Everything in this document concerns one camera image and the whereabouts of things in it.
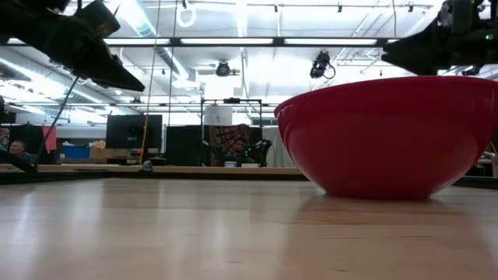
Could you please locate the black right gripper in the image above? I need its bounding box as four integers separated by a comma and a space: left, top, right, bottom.
381, 18, 498, 76

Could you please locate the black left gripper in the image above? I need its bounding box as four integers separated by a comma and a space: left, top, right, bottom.
0, 9, 146, 93

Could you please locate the large red plastic bowl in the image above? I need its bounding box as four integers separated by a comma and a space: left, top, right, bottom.
273, 75, 498, 201

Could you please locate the large black monitor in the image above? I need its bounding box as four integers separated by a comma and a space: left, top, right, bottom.
105, 114, 163, 150

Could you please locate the cardboard box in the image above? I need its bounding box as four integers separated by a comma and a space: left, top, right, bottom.
89, 140, 132, 159

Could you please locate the blue storage bin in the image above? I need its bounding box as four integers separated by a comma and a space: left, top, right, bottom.
63, 145, 91, 159

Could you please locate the red hanging cloth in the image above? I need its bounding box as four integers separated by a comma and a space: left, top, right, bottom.
42, 125, 58, 152

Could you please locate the black partition panel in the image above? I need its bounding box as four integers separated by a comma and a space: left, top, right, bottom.
166, 124, 212, 167

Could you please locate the round black ceiling device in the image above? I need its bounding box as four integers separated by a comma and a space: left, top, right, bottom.
215, 61, 232, 78

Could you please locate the white cylindrical container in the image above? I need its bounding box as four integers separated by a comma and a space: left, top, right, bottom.
203, 104, 233, 126

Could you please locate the person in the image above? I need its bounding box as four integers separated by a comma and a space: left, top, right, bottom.
0, 139, 39, 173

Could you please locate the colourful patterned cloth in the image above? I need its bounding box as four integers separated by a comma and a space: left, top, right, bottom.
209, 124, 253, 167

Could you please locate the hanging yellow cable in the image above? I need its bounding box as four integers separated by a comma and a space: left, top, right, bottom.
139, 0, 163, 165

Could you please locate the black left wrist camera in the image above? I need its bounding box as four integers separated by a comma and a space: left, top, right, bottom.
75, 0, 121, 40

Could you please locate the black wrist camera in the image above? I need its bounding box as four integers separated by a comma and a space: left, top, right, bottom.
75, 0, 121, 40
438, 0, 487, 30

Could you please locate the thin vertical black cable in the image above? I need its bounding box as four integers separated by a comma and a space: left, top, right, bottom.
167, 0, 177, 126

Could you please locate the silver ventilation duct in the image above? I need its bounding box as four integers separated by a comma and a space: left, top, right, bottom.
116, 0, 192, 81

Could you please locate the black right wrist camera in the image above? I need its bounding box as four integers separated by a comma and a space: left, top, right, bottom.
438, 0, 487, 30

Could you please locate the diagonal black cable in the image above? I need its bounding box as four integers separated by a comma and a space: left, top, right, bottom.
33, 76, 80, 169

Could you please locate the white cable loop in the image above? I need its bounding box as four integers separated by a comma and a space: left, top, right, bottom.
176, 2, 197, 29

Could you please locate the black overhead camera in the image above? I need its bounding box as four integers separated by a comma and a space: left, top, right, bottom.
309, 51, 336, 80

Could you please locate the aluminium frame bar with light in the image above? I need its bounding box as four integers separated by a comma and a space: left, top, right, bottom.
0, 37, 400, 48

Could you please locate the black metal stand frame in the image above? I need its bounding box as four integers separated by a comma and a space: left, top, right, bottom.
200, 97, 264, 130

